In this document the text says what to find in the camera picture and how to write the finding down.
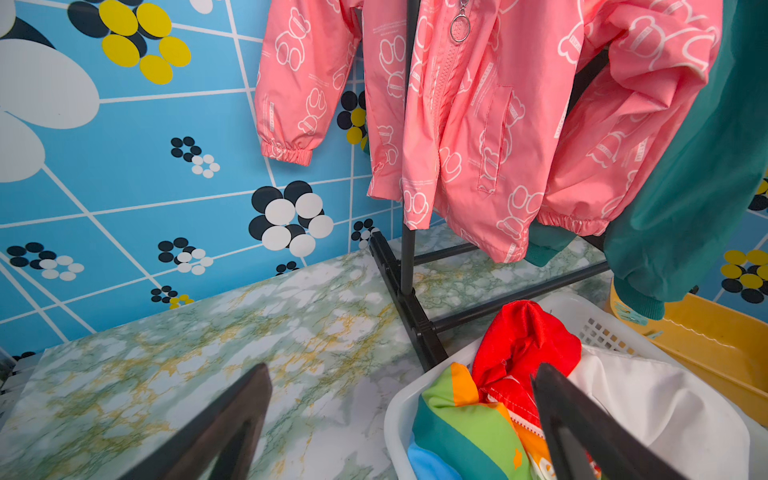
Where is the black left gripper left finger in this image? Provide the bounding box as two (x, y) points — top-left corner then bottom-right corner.
(122, 363), (272, 479)

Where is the green jacket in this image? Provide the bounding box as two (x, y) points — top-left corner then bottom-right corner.
(524, 0), (768, 321)

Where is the white red cartoon jacket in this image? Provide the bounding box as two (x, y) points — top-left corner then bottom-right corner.
(407, 300), (750, 479)

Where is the pink jacket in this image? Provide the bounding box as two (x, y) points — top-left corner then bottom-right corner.
(254, 1), (724, 263)

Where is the white plastic basket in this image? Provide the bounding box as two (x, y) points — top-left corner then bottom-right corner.
(384, 292), (767, 479)

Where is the yellow plastic tray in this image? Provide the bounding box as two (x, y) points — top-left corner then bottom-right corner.
(608, 288), (767, 426)

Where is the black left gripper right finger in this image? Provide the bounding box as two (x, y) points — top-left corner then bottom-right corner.
(532, 364), (682, 480)

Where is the black clothes rack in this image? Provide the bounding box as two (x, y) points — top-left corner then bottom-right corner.
(368, 0), (613, 372)

